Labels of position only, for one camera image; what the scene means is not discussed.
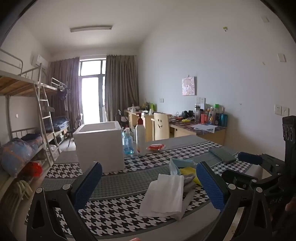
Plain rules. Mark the yellow cloth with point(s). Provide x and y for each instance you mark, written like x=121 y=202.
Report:
x=188 y=172

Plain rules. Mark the clear blue spray bottle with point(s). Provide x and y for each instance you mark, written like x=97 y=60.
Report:
x=128 y=144

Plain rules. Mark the red plastic bag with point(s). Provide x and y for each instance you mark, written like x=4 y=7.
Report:
x=33 y=170

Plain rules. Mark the white air conditioner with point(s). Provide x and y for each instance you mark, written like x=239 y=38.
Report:
x=39 y=61

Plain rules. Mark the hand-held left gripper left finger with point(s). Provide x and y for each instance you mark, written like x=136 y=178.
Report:
x=89 y=183

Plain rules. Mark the rolled blue floral quilt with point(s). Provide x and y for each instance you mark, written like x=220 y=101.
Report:
x=16 y=155

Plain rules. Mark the cluster of toiletry bottles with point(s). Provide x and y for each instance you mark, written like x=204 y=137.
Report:
x=212 y=115

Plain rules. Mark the wooden smiley chair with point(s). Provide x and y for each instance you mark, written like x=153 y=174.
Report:
x=160 y=126

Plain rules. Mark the plain wooden desk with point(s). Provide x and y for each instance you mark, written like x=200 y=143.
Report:
x=148 y=122

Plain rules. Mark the red snack packet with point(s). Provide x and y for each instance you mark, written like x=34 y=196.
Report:
x=156 y=147

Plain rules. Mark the green box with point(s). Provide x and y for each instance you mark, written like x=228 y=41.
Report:
x=152 y=106

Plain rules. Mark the pink wall poster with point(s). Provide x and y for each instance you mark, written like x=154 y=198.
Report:
x=189 y=86

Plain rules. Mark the wooden desk with patterned cover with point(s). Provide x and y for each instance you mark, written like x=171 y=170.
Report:
x=208 y=136

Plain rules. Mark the ceiling tube light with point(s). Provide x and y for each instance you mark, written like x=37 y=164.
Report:
x=91 y=28

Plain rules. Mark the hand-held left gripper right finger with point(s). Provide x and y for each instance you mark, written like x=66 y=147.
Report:
x=210 y=183

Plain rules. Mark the black folding chair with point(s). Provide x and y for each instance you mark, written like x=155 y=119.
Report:
x=76 y=125

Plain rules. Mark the small metal bunk bed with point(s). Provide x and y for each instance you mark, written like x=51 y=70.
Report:
x=54 y=85

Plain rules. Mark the white cloth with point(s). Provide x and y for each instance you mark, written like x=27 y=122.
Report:
x=161 y=197

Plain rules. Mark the dark blue bedding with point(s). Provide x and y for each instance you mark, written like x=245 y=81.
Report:
x=32 y=139

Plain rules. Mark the large metal bunk bed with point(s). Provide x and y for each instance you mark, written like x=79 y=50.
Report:
x=20 y=85

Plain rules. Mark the black headphones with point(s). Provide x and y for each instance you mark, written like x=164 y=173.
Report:
x=187 y=114

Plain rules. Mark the white wall socket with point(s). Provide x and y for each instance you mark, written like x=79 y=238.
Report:
x=200 y=100

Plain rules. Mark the double wall socket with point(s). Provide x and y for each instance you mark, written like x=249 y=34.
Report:
x=281 y=109

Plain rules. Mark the houndstooth tablecloth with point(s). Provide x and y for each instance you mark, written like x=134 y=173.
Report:
x=129 y=180

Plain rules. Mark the blue striped bedding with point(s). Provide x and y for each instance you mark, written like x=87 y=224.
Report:
x=60 y=122

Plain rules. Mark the white pump lotion bottle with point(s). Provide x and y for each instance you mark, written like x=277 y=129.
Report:
x=140 y=136

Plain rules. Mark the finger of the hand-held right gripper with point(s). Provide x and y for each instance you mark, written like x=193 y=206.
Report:
x=249 y=158
x=235 y=177

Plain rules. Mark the brown curtain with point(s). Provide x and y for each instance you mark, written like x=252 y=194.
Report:
x=121 y=85
x=66 y=78

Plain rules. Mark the hanging dark clothes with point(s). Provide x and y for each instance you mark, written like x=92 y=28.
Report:
x=63 y=95

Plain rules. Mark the glass balcony door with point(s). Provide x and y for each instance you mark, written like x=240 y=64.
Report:
x=92 y=97

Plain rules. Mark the white foam box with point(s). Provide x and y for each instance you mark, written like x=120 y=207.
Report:
x=99 y=148

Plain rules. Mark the white papers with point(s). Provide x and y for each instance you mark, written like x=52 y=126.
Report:
x=205 y=128

